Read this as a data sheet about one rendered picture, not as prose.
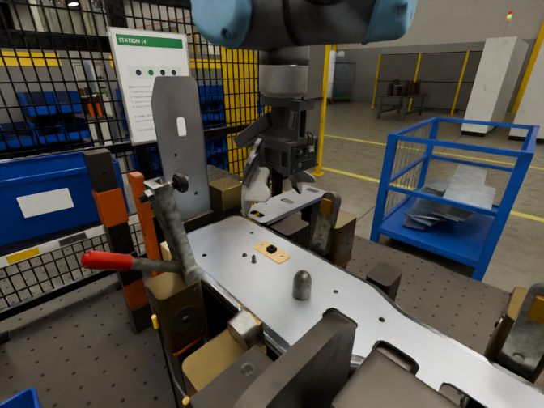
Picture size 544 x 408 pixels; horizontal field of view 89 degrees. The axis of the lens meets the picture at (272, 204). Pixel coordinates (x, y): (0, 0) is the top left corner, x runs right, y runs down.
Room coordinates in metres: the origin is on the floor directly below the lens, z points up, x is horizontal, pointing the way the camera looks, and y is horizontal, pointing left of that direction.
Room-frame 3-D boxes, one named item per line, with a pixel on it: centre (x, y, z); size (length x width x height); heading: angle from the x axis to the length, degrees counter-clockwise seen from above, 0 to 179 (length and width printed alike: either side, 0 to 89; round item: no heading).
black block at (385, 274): (0.45, -0.23, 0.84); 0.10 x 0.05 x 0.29; 134
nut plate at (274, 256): (0.49, 0.00, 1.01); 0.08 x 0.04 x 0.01; 44
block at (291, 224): (0.65, -0.06, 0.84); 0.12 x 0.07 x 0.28; 134
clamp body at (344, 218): (0.57, -0.16, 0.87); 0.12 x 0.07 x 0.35; 134
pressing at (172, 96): (0.65, 0.21, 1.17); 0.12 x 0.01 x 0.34; 134
